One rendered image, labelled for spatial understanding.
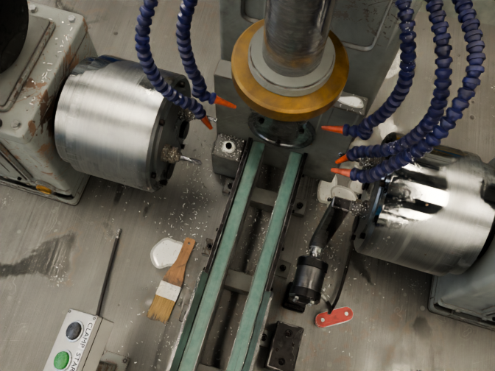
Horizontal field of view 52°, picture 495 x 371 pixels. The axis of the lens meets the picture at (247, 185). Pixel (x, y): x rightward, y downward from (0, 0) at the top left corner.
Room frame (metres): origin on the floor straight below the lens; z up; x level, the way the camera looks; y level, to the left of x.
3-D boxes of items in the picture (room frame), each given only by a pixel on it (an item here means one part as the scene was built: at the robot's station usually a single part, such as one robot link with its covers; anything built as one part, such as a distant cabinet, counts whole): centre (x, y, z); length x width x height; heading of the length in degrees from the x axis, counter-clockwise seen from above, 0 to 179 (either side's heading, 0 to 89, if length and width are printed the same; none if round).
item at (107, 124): (0.50, 0.30, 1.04); 0.37 x 0.25 x 0.25; 78
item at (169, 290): (0.22, 0.15, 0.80); 0.21 x 0.05 x 0.01; 164
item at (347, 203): (0.27, -0.15, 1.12); 0.04 x 0.03 x 0.26; 168
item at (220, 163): (0.52, 0.05, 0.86); 0.07 x 0.06 x 0.12; 78
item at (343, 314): (0.16, -0.22, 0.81); 0.09 x 0.03 x 0.02; 108
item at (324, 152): (0.58, -0.08, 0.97); 0.30 x 0.11 x 0.34; 78
